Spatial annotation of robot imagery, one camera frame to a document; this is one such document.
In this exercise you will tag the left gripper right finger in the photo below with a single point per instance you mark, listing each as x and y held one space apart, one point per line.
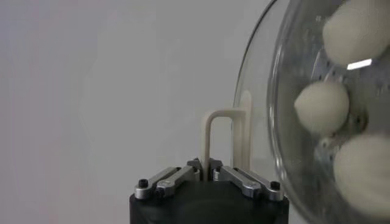
243 182

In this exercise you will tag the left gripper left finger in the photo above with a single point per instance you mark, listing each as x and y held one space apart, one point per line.
173 179

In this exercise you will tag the white steamed baozi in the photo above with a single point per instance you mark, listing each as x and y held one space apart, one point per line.
356 30
365 173
323 106

